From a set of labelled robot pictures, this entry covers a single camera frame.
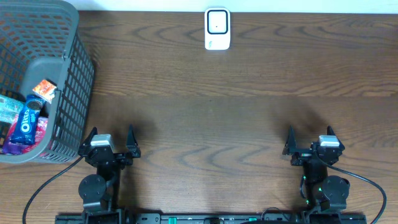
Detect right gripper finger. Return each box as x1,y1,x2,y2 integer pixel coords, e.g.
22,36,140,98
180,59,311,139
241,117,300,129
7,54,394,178
284,126,297,152
326,126,345,149

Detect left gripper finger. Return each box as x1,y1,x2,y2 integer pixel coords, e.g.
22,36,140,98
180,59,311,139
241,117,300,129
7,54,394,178
81,127,98,149
126,124,139,153

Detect blue Oreo cookie pack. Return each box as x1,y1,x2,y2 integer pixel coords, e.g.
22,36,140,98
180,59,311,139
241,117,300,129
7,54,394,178
10,95,45,145

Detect small orange snack box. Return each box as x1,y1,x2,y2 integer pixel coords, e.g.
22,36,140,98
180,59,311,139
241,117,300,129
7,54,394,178
32,80,57,104

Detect red purple snack bag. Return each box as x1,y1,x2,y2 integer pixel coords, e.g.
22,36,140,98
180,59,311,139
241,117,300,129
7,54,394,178
1,117,48,155

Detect teal green snack packet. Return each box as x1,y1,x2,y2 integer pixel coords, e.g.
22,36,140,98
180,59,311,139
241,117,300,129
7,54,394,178
1,95,24,124

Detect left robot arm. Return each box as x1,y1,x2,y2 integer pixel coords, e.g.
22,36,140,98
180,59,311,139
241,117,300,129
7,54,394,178
78,125,141,224

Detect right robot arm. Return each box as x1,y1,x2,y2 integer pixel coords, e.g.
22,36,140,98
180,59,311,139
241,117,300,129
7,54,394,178
282,126,350,223

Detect grey plastic mesh basket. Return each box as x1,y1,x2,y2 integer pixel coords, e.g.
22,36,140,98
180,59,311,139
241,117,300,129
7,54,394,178
1,1,95,164

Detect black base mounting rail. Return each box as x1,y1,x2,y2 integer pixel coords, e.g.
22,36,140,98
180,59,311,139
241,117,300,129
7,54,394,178
55,212,368,224

